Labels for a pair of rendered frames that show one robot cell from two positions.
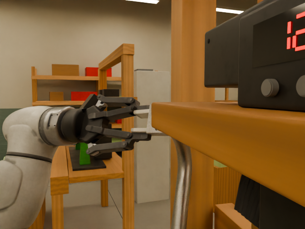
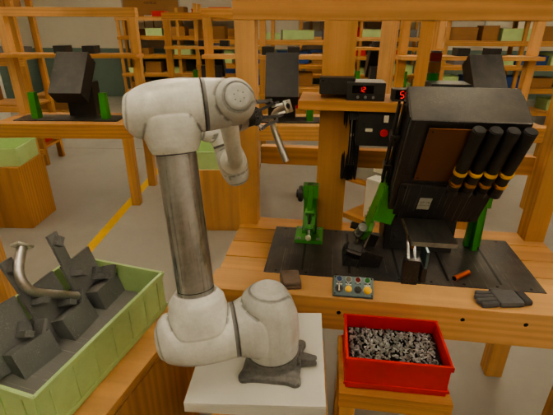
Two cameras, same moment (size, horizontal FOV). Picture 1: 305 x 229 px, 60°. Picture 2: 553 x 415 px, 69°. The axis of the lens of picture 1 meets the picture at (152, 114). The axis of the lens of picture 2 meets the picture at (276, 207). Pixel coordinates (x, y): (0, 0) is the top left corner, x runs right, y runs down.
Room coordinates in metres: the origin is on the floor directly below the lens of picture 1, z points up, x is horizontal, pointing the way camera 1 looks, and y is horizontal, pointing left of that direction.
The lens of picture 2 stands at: (-0.10, 1.68, 1.83)
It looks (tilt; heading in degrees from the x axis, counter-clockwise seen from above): 24 degrees down; 290
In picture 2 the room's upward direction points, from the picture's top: straight up
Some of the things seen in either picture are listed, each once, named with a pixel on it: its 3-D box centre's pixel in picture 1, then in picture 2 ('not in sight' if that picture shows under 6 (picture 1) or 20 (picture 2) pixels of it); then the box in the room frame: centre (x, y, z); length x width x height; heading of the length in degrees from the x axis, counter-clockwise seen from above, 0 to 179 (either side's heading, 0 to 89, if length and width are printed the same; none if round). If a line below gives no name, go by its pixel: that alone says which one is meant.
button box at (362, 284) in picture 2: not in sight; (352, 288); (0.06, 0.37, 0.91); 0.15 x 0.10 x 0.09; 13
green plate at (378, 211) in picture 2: not in sight; (384, 203); (0.00, 0.11, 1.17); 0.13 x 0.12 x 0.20; 13
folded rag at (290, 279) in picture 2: not in sight; (290, 279); (0.31, 0.40, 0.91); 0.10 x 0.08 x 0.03; 113
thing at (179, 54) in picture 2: not in sight; (181, 55); (6.00, -7.90, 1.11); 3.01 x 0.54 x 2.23; 19
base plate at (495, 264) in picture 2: not in sight; (392, 256); (-0.06, 0.04, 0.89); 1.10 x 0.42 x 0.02; 13
